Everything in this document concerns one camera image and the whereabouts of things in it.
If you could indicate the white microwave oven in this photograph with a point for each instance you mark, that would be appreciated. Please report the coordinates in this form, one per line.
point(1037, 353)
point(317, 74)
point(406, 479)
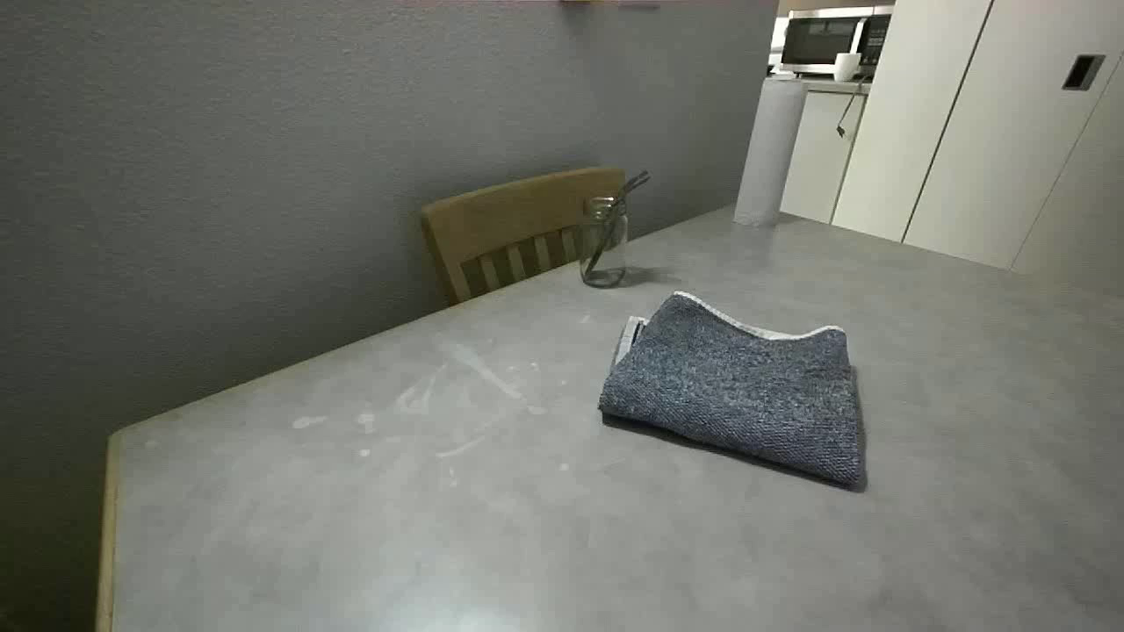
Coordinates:
point(818, 36)

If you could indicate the black panel on cabinet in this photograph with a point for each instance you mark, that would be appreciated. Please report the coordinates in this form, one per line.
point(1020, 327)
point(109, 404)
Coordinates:
point(1082, 73)

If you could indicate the white mug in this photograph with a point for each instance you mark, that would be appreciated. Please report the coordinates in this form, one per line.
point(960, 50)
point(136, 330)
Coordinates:
point(849, 68)

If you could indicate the blue grey speckled towel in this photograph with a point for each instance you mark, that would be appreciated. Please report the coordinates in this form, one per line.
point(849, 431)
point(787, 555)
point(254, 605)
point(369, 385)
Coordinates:
point(737, 391)

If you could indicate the tall white cabinet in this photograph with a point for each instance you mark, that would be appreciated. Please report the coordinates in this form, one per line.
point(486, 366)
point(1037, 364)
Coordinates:
point(985, 129)

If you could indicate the clear glass jar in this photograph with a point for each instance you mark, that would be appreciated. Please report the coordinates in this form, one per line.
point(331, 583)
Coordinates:
point(606, 246)

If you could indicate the white base cabinet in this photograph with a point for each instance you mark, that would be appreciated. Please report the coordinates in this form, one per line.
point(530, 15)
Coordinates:
point(812, 152)

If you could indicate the light wooden slat-back chair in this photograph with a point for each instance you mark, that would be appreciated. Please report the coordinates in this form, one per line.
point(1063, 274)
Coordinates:
point(496, 224)

